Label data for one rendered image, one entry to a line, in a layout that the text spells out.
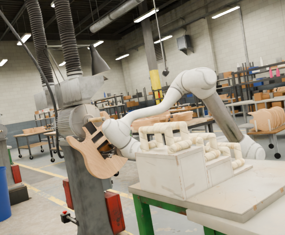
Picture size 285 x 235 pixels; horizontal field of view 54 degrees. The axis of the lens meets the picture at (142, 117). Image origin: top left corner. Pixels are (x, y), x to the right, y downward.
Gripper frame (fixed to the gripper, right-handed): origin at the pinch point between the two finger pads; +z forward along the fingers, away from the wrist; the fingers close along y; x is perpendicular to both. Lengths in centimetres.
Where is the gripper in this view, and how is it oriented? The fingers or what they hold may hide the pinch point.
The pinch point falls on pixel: (106, 149)
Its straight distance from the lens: 192.9
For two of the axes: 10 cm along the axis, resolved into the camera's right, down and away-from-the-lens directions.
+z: -6.0, 0.7, 8.0
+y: 6.2, -5.9, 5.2
